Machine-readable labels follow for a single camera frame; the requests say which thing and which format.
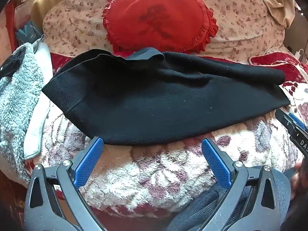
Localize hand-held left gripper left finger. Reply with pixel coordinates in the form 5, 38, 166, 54
24, 136, 107, 231

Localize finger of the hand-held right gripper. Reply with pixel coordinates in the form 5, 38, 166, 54
274, 108, 308, 137

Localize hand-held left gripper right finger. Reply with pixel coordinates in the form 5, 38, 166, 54
202, 138, 281, 231

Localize black knit pants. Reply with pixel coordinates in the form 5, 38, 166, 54
41, 48, 290, 146

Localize person's dark knit trousers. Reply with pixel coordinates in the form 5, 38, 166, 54
166, 166, 292, 231

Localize red floral plush blanket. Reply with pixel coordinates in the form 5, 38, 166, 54
0, 52, 308, 222

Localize grey fluffy fleece garment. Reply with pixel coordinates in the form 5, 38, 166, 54
0, 42, 45, 181

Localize white cloth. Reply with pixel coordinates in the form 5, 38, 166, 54
23, 35, 53, 160

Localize floral quilt bundle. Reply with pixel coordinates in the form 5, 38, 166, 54
43, 0, 293, 58

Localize beige crumpled cloth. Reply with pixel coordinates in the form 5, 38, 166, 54
250, 0, 299, 28

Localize black item on towel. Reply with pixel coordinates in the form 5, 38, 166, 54
0, 46, 27, 78

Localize grey-blue box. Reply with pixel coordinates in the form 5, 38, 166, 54
16, 20, 44, 46

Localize red ruffled pillow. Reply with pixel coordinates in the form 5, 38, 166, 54
102, 0, 219, 53

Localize yellow cloth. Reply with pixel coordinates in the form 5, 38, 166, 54
31, 0, 70, 27

